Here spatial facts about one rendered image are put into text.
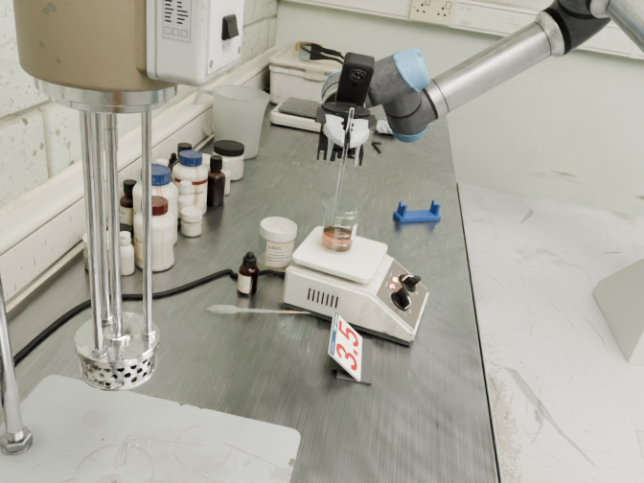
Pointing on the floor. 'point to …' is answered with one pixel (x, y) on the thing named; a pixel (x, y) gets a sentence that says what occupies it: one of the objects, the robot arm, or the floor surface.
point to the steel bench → (422, 433)
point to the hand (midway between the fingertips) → (347, 136)
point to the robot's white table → (553, 336)
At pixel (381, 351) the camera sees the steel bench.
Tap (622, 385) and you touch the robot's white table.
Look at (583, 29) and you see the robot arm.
